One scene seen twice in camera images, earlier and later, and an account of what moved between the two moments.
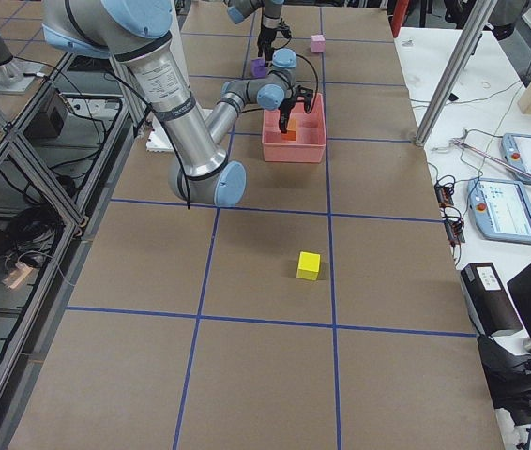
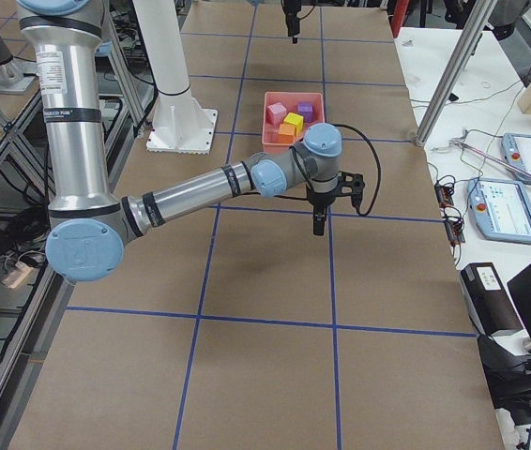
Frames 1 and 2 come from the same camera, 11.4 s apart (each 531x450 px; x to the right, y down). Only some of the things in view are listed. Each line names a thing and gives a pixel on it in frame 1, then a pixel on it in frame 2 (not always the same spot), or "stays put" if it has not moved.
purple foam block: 258,68 -> 306,111
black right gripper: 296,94 -> 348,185
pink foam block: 317,43 -> 275,114
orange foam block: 291,130 stays put
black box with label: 489,306 stays put
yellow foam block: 309,265 -> 295,121
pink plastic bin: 311,135 stays put
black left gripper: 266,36 -> 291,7
